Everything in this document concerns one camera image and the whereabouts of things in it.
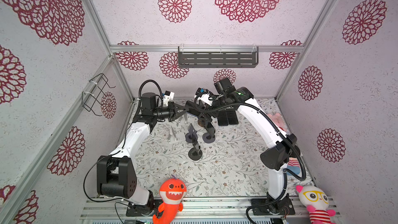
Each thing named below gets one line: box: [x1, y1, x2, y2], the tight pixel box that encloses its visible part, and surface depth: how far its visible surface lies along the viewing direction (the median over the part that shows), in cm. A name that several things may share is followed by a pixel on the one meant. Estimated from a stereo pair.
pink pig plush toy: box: [267, 113, 288, 132], surface depth 101 cm
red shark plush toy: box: [152, 178, 188, 224], surface depth 71 cm
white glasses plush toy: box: [295, 185, 337, 224], surface depth 71 cm
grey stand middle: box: [202, 132, 216, 144], surface depth 99 cm
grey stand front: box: [188, 143, 203, 161], surface depth 92 cm
